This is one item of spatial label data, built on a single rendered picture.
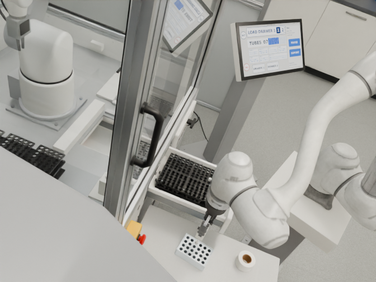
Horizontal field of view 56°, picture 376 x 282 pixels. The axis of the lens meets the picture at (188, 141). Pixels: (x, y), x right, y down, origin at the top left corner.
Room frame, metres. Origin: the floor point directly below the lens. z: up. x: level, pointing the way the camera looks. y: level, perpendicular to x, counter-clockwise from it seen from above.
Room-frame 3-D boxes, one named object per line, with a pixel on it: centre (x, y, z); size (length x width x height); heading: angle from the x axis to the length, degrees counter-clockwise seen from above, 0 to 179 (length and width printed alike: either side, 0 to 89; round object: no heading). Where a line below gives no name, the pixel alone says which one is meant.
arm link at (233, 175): (0.74, -0.17, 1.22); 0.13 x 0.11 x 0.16; 43
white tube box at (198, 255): (0.72, -0.16, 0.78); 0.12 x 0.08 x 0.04; 76
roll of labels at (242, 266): (0.75, -0.36, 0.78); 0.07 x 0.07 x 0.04
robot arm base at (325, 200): (1.23, -0.65, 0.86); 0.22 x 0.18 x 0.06; 161
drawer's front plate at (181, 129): (1.29, 0.04, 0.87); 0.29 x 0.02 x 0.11; 176
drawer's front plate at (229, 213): (0.95, -0.25, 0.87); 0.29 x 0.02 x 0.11; 176
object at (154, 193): (0.96, -0.04, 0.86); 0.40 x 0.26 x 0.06; 86
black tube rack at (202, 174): (0.96, -0.05, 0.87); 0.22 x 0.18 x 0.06; 86
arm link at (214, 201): (0.75, -0.16, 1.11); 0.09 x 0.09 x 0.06
